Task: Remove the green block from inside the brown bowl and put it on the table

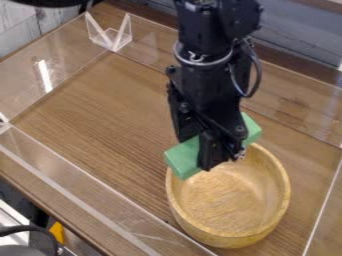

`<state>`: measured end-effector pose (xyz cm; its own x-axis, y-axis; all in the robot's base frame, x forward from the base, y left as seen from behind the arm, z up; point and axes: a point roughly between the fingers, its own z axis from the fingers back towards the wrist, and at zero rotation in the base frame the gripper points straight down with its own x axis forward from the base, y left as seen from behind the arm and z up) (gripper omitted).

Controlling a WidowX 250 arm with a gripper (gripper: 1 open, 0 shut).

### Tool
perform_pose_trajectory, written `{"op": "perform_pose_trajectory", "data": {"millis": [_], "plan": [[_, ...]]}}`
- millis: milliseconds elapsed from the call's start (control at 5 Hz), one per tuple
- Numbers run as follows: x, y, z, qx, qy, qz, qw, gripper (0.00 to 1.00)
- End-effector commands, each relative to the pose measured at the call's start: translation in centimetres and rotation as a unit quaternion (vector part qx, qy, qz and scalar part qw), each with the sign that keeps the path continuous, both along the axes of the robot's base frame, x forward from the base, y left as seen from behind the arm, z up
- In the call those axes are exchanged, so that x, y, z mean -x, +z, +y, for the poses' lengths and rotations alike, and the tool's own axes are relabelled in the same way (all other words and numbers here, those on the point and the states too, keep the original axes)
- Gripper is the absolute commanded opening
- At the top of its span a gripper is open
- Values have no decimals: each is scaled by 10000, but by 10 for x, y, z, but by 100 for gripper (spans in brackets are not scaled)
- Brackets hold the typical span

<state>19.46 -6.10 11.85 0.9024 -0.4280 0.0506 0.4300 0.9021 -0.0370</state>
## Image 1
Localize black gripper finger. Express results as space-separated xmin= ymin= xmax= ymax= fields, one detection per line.
xmin=167 ymin=83 xmax=200 ymax=143
xmin=198 ymin=130 xmax=247 ymax=171

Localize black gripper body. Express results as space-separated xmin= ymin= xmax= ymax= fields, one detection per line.
xmin=164 ymin=49 xmax=265 ymax=144

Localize yellow and black device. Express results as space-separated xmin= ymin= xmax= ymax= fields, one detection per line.
xmin=25 ymin=219 xmax=91 ymax=256

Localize clear acrylic corner bracket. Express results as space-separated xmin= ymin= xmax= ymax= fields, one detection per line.
xmin=84 ymin=13 xmax=132 ymax=52

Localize brown wooden bowl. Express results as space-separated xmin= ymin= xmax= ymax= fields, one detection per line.
xmin=166 ymin=144 xmax=291 ymax=249

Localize clear acrylic enclosure walls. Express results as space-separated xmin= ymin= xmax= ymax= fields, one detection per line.
xmin=0 ymin=17 xmax=342 ymax=256

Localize green rectangular block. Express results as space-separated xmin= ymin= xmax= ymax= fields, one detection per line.
xmin=164 ymin=113 xmax=262 ymax=180

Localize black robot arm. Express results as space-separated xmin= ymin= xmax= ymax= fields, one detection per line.
xmin=166 ymin=0 xmax=263 ymax=171

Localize black cable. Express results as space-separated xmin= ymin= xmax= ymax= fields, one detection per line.
xmin=0 ymin=224 xmax=59 ymax=251

